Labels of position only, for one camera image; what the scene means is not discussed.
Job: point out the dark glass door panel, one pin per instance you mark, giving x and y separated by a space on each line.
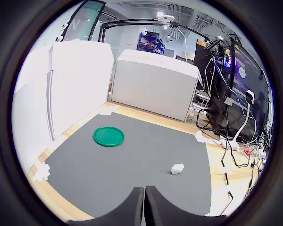
85 21

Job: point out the small white plastic terminal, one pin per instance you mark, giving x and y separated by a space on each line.
177 169

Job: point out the black computer tower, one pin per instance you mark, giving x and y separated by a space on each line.
218 108

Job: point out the grey and white partition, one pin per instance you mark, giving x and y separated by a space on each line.
151 89

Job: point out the dark grey mat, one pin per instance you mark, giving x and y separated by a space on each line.
132 164

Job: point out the white tape piece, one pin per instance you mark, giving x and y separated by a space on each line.
227 171
109 110
43 171
227 191
201 137

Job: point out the white power strip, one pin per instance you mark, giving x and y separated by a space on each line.
247 150

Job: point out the white partition panel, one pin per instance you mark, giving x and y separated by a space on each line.
30 106
80 82

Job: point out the round green lid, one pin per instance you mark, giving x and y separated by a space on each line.
109 137

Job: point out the large black monitor screen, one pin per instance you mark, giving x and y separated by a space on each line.
257 113

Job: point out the blue shelf rack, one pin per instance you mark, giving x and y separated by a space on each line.
151 42

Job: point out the white camera on gooseneck stand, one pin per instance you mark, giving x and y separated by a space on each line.
250 97

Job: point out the white webcam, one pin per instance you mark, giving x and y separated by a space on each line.
166 17

